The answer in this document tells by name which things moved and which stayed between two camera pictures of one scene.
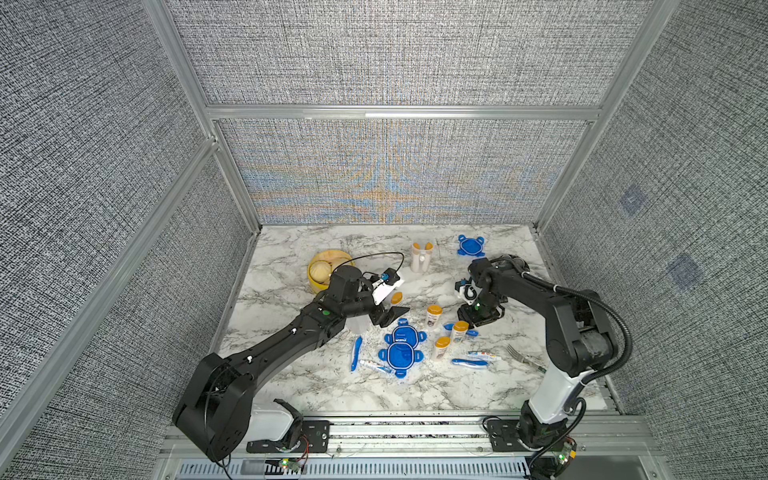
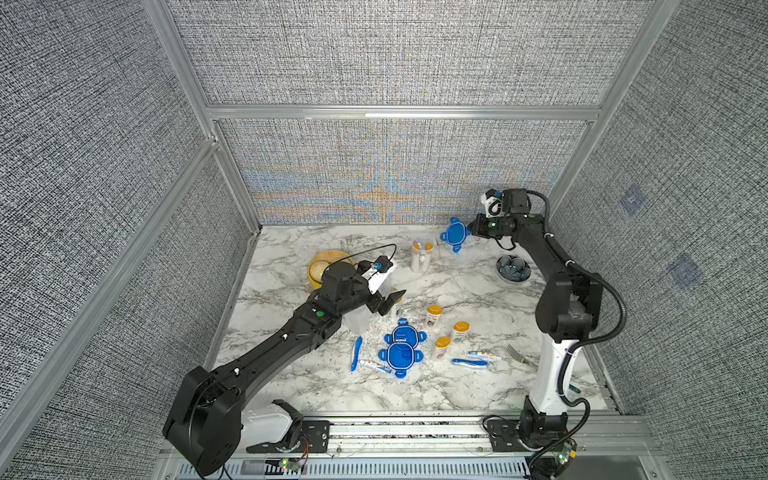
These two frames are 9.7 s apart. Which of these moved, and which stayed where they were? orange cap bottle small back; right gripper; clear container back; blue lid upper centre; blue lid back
Moved: right gripper; blue lid back
Stayed: clear container back; orange cap bottle small back; blue lid upper centre
